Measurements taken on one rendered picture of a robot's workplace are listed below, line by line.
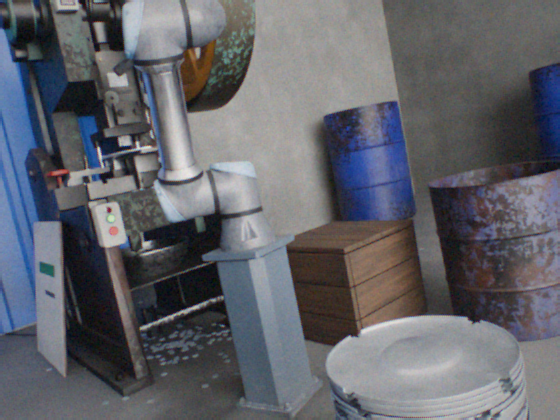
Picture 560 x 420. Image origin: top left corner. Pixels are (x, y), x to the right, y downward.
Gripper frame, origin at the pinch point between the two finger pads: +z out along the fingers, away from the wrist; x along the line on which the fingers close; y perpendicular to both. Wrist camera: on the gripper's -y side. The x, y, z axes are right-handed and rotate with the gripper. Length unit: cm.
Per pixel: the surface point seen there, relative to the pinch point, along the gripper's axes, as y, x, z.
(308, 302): 37, -48, 64
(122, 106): -5.3, 20.3, 5.9
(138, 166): -5.3, 4.7, 24.2
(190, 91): 25.8, 38.3, 9.0
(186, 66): 28, 48, 1
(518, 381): 20, -137, 6
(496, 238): 77, -85, 28
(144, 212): -7.7, -8.3, 36.3
